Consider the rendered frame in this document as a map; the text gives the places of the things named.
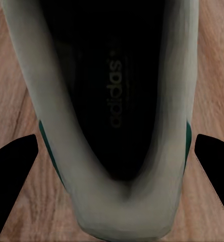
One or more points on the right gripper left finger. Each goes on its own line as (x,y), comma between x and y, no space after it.
(16,160)

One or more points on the gym shoe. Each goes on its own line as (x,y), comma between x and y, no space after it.
(112,83)

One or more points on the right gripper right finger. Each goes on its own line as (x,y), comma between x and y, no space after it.
(210,152)

